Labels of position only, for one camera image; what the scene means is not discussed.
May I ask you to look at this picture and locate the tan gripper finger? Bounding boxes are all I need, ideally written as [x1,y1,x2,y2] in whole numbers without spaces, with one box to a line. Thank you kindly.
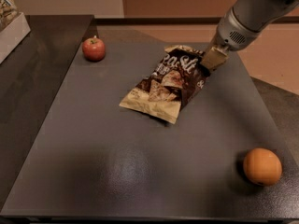
[201,45,228,72]

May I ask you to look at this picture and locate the orange fruit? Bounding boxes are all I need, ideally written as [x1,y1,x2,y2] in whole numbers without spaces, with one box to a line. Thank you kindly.
[243,148,282,186]

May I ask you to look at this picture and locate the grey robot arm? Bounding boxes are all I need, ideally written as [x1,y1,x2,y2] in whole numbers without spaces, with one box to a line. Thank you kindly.
[201,0,299,71]

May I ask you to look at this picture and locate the red apple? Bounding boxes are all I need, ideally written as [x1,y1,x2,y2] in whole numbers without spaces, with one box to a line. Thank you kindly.
[82,35,106,62]

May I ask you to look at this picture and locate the white snack box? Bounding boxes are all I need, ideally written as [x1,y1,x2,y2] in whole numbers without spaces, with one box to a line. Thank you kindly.
[0,0,31,63]

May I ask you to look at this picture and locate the brown chip bag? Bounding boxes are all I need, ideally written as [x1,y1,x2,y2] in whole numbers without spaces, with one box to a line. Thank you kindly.
[120,45,210,124]

